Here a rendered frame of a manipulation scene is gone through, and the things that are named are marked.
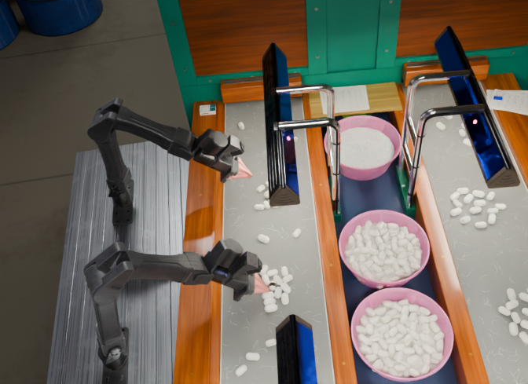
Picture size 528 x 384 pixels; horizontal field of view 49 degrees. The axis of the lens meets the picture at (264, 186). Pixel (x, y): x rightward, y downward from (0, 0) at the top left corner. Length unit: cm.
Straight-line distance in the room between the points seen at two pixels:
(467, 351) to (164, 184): 116
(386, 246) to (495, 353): 42
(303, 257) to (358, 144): 52
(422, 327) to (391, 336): 9
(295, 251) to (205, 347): 40
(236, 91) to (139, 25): 217
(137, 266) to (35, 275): 155
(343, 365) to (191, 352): 41
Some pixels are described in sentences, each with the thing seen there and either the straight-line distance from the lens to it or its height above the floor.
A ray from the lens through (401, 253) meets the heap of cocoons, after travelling 178.
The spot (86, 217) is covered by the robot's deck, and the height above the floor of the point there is 67.
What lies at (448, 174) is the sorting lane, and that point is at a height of 74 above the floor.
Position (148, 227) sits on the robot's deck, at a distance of 201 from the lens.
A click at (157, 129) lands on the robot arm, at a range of 177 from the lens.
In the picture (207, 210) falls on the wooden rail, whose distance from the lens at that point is 188.
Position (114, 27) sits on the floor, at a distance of 429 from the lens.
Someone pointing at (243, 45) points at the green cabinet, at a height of 99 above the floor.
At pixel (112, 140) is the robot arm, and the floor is 100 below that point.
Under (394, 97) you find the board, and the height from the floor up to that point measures 78.
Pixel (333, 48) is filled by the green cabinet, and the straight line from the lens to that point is 215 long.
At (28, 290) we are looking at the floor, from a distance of 290.
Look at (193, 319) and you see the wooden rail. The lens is 167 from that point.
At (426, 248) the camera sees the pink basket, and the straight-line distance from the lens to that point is 178.
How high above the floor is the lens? 221
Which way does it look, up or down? 49 degrees down
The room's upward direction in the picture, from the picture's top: 8 degrees counter-clockwise
